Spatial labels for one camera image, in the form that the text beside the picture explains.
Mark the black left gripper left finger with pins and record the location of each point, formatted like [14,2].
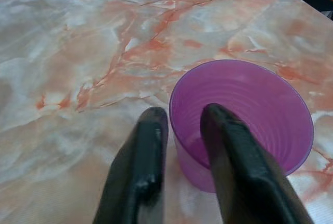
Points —
[135,166]

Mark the purple ribbed plastic cup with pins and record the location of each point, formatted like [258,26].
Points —
[273,104]

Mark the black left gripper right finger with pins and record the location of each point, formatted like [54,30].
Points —
[244,172]

